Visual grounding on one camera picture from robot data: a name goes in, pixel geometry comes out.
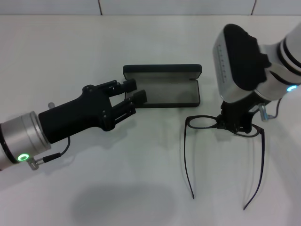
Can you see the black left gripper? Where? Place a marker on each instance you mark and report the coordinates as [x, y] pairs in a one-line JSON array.
[[77, 113]]

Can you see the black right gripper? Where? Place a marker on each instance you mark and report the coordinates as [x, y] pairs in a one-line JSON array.
[[237, 110]]

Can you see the black glasses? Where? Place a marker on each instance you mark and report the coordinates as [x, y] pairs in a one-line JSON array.
[[259, 128]]

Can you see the black glasses case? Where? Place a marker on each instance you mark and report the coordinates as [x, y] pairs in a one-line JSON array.
[[164, 93]]

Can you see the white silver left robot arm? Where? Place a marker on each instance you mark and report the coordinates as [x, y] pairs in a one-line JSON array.
[[21, 136]]

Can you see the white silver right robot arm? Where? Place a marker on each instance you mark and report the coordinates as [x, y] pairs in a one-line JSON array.
[[277, 77]]

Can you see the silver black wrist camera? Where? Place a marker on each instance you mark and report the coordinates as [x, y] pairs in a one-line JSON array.
[[242, 58]]

